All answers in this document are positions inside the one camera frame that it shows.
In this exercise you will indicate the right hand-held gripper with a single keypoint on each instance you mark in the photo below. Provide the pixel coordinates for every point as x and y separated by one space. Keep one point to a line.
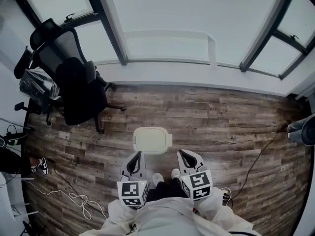
198 184

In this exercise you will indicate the white power strip with plugs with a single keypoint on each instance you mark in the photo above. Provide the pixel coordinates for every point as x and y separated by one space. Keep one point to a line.
225 197

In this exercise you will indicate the clear plastic bag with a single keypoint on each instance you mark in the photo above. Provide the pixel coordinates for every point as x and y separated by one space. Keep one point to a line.
37 85

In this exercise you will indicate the person's black trouser legs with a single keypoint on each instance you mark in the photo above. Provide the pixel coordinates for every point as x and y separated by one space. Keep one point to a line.
167 192

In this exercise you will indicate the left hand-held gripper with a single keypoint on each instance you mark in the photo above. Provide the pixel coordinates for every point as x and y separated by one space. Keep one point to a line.
131 192

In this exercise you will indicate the black mesh office chair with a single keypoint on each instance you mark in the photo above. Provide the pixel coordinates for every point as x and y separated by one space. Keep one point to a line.
78 95

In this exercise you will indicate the thin grey rod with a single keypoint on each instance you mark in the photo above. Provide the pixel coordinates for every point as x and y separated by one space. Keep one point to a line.
19 125

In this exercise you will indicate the person's white jacket torso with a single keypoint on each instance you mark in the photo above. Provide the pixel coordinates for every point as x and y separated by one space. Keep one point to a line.
167 220

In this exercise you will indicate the black metal stand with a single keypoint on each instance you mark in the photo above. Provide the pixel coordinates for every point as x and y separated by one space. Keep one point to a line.
32 228

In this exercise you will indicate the person's white shoe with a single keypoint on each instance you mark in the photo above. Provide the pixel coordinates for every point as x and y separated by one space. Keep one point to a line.
158 178
175 174

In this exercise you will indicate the person's right forearm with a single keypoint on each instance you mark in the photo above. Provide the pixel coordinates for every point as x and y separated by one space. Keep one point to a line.
221 215

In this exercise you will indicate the person's left forearm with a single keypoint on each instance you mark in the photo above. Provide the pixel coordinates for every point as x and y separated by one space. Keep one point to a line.
118 217

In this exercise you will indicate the person's white right shoe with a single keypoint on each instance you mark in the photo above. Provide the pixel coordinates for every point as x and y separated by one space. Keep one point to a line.
175 174

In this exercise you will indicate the person's white left shoe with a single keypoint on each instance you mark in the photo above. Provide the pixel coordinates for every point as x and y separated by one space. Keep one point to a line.
158 178

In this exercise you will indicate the white desk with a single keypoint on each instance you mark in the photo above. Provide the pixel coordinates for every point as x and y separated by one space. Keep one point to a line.
9 205

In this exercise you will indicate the black office chair with bag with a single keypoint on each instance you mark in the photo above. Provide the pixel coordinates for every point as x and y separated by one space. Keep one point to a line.
34 107

